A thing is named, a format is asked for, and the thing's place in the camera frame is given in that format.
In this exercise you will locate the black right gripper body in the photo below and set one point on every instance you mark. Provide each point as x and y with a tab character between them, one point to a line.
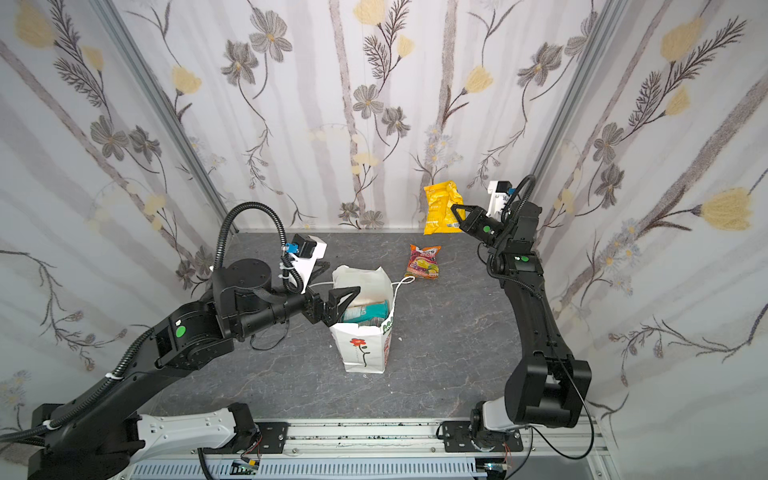
491	229

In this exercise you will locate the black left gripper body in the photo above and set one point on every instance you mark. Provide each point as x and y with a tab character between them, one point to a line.
320	306

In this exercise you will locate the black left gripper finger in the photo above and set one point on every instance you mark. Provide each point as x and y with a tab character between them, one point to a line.
340	298
333	315

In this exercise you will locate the teal snack bag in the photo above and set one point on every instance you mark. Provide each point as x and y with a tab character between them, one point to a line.
371	314

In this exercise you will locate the yellow chips bag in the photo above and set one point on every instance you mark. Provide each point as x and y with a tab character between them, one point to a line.
440	218

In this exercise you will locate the white floral paper bag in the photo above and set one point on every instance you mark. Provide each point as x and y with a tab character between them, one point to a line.
365	348

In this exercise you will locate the pink orange candy bag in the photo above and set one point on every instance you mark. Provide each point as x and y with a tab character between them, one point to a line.
422	263

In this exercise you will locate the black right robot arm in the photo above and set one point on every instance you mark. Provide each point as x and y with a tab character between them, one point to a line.
548	387

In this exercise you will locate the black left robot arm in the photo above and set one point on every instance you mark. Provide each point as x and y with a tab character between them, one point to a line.
100	433

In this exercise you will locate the small green circuit board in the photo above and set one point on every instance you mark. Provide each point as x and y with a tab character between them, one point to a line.
242	468

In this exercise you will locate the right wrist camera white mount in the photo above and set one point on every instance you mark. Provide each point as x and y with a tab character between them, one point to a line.
499	192

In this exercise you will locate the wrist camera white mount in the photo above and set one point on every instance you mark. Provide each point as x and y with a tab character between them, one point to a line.
499	192
303	262

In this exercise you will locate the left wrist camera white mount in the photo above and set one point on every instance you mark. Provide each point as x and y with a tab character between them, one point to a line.
303	262

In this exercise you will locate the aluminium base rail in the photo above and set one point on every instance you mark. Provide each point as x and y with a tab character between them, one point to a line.
414	438

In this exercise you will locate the white slotted cable duct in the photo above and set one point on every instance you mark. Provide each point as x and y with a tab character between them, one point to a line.
360	468

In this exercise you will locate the right aluminium corner post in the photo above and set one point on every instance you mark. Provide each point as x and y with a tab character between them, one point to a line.
595	47

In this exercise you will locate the aluminium corner post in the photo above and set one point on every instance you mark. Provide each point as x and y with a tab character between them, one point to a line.
595	47
152	91

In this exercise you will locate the left aluminium corner post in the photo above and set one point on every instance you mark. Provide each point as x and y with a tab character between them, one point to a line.
152	91

